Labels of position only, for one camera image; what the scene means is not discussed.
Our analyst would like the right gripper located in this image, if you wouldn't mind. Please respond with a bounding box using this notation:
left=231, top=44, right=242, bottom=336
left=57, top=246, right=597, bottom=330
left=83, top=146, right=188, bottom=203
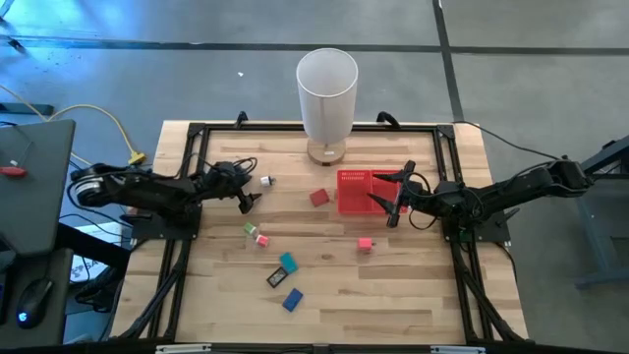
left=366, top=159, right=442, bottom=230

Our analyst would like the teal digital timer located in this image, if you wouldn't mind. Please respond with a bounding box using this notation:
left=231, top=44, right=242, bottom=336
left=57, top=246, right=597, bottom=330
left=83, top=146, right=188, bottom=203
left=279, top=252, right=300, bottom=274

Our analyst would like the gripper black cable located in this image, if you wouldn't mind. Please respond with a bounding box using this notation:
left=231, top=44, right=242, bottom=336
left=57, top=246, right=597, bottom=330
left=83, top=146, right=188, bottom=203
left=228, top=155, right=260, bottom=174
left=406, top=171, right=439, bottom=232

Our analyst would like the black power cable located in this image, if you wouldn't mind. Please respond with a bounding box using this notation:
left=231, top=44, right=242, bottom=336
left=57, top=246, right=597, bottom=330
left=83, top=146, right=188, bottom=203
left=451, top=120, right=564, bottom=162

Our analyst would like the white printed paper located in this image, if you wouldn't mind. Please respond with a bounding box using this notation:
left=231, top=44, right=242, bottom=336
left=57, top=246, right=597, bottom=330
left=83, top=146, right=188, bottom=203
left=68, top=220, right=132, bottom=285

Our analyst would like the blue-grey metal table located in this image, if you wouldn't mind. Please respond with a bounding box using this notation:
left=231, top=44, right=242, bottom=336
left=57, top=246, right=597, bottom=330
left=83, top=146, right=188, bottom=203
left=573, top=135, right=629, bottom=290

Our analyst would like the grey metal bracket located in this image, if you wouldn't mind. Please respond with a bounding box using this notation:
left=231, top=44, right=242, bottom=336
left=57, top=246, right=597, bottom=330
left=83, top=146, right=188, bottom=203
left=430, top=345, right=486, bottom=354
left=155, top=343, right=212, bottom=354

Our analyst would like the dark grey desk pad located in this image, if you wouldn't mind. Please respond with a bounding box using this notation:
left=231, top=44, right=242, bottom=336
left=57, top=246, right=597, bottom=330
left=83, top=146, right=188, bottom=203
left=0, top=248, right=75, bottom=345

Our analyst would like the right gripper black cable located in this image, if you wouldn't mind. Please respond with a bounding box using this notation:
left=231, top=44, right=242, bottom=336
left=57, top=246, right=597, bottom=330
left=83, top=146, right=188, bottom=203
left=406, top=171, right=439, bottom=232

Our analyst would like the blue rectangular box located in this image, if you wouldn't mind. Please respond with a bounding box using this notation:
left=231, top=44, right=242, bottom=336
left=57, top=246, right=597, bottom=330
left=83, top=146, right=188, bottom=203
left=281, top=287, right=305, bottom=313

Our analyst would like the white shade table lamp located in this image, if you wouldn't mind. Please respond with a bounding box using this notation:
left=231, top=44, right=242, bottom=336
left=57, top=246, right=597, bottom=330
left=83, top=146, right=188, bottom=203
left=295, top=47, right=360, bottom=167

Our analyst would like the grey desk top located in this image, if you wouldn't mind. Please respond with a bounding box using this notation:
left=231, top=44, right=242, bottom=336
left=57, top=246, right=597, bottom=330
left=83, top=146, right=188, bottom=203
left=0, top=119, right=78, bottom=257

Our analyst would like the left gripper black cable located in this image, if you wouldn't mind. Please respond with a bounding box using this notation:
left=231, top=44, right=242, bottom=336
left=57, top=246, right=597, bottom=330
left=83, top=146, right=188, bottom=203
left=228, top=155, right=260, bottom=174

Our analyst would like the black computer mouse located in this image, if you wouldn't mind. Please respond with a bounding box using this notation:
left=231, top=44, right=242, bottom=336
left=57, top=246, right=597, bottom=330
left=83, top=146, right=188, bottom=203
left=15, top=277, right=54, bottom=329

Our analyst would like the black digital timer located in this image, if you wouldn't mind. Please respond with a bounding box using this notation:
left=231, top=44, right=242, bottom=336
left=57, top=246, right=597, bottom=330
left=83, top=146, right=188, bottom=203
left=265, top=266, right=289, bottom=289

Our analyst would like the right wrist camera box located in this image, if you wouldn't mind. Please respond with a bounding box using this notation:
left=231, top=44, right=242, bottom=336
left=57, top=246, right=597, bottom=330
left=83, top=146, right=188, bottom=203
left=432, top=179, right=462, bottom=199

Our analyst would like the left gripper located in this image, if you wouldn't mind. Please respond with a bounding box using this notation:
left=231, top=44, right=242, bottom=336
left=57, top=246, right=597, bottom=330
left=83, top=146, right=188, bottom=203
left=208, top=159, right=263, bottom=214

